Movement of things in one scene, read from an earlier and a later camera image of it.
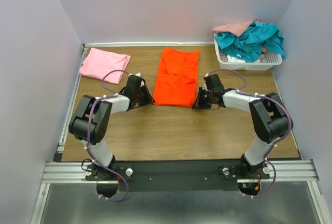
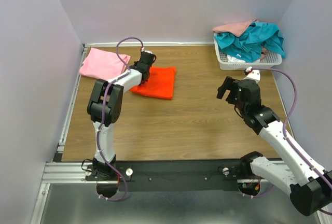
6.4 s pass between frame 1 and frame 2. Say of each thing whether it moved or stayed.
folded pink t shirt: stayed
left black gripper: moved
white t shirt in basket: stayed
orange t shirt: moved
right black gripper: moved
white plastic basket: stayed
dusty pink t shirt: stayed
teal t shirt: stayed
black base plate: stayed
